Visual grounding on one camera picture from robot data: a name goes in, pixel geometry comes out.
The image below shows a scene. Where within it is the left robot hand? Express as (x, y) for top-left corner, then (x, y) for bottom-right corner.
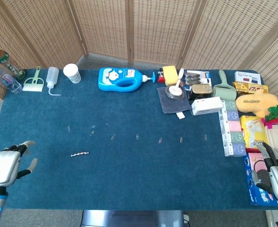
(0, 140), (38, 189)

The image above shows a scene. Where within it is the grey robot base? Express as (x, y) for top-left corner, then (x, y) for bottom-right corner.
(81, 210), (185, 227)

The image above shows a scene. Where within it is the blue cookie box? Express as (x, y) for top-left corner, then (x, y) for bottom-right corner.
(242, 156), (278, 208)

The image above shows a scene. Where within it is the pink cardboard box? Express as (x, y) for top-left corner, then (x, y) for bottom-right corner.
(247, 152), (272, 177)

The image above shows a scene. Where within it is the yellow wipes packet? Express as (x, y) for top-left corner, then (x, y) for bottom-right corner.
(239, 115), (271, 153)

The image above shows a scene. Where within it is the green red feather toy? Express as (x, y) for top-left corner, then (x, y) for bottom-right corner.
(261, 103), (278, 130)

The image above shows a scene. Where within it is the pastel tissue pack strip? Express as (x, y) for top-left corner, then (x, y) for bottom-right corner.
(218, 99), (247, 157)

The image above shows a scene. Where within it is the yellow plush toy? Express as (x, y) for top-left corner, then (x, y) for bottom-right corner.
(235, 89), (278, 118)

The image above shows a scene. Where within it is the clear water bottle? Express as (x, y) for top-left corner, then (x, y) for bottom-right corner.
(0, 65), (23, 94)

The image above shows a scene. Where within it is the yellow snack packet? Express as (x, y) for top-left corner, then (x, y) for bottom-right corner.
(232, 81), (269, 96)

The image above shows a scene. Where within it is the translucent squeeze wash bottle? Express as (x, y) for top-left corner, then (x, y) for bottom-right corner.
(45, 67), (62, 96)

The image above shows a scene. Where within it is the white cardboard box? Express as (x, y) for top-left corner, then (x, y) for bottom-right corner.
(190, 96), (224, 116)

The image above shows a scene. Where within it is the white box red blue print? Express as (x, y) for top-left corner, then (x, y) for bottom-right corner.
(234, 71), (262, 85)

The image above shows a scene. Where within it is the green tea bottle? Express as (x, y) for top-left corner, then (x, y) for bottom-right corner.
(0, 44), (27, 80)

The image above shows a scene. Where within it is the white paper cup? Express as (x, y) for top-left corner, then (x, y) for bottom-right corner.
(63, 63), (82, 84)

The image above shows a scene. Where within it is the gold black meat can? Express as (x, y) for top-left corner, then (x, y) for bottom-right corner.
(188, 84), (213, 102)

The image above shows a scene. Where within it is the blue carpet table mat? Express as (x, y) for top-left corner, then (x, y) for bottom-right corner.
(0, 68), (278, 211)

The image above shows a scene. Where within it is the blister pack of clips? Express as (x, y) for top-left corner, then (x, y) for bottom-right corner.
(183, 70), (212, 90)

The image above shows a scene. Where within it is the grey folded cloth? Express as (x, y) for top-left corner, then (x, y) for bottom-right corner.
(157, 86), (192, 119)

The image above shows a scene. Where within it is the blue pump detergent bottle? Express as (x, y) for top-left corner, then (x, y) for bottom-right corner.
(98, 67), (156, 93)

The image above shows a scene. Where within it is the black tape roll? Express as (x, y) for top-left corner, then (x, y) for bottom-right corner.
(165, 85), (185, 99)

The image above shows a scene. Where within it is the white spoon in jar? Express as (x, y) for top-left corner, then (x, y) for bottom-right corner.
(168, 68), (185, 96)

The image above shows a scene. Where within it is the yellow sponge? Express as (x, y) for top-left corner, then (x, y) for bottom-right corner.
(162, 66), (179, 87)

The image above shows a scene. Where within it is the woven rattan folding screen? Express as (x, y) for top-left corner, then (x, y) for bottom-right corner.
(0, 0), (278, 100)

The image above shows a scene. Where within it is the green handled white brush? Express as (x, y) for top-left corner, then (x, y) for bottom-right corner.
(22, 66), (45, 92)

